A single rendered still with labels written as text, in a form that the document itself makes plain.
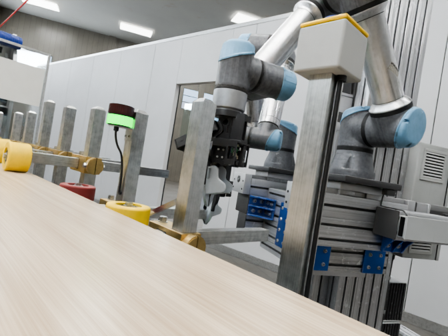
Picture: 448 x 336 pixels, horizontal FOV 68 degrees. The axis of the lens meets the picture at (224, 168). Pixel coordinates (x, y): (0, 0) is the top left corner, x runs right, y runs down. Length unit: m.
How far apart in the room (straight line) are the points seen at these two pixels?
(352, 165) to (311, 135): 0.67
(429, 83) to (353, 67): 2.85
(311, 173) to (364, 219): 0.72
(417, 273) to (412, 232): 2.10
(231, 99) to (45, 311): 0.56
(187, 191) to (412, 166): 1.09
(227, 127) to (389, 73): 0.51
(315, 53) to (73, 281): 0.39
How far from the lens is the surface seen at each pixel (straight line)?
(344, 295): 1.46
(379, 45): 1.03
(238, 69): 0.73
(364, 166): 1.14
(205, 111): 0.65
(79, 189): 0.82
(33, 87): 3.38
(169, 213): 0.98
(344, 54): 0.47
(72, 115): 1.32
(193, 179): 0.64
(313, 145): 0.47
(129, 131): 0.86
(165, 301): 0.26
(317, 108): 0.48
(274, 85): 0.78
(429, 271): 3.21
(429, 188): 1.59
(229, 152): 0.70
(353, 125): 1.15
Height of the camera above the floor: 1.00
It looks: level
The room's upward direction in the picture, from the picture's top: 9 degrees clockwise
